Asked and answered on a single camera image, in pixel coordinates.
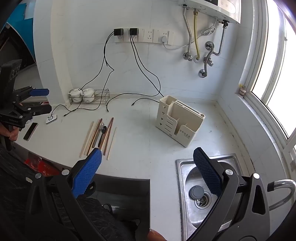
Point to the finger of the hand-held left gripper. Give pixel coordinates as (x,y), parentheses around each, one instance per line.
(41,110)
(39,92)

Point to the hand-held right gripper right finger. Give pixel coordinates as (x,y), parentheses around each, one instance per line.
(207,171)

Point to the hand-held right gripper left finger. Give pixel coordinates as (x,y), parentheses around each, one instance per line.
(87,171)

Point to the dark brown chopstick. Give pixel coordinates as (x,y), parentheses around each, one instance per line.
(91,140)
(107,143)
(95,135)
(109,128)

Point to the light wooden chopstick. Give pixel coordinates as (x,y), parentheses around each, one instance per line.
(112,143)
(86,139)
(105,136)

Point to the black plastic spoon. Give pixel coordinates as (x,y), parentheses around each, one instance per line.
(104,129)

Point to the silver metal spoon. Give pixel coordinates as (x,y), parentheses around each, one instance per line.
(101,125)

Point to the beige plastic utensil holder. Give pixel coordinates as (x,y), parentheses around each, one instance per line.
(180,120)

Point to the person's left hand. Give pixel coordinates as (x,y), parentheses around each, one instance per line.
(13,134)

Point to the person's right hand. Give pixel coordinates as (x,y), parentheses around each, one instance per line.
(156,236)

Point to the stainless steel sink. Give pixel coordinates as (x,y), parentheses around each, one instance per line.
(185,166)

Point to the grey drain stopper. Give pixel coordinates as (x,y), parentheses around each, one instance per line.
(196,191)

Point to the black smartphone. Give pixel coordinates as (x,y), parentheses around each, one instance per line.
(30,131)

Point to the white lidded ceramic pot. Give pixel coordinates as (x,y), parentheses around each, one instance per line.
(89,94)
(75,94)

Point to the range hood with blue film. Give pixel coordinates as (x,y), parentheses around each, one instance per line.
(20,30)

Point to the red plastic packet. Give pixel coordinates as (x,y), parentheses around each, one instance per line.
(39,165)

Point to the person's black clothing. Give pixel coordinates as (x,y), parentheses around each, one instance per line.
(13,197)

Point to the chrome faucet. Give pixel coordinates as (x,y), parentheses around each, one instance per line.
(286,183)

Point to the small jar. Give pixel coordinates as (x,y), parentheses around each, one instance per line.
(242,90)

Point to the black power adapter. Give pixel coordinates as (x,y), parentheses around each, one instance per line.
(119,32)
(133,31)

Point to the chrome angle valve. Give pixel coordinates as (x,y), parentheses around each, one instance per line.
(208,62)
(187,56)

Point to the white water heater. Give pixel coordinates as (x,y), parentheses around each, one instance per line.
(208,4)

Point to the window with white frame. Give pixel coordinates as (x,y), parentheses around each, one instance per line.
(277,69)

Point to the white wall socket row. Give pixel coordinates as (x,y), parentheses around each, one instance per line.
(150,34)

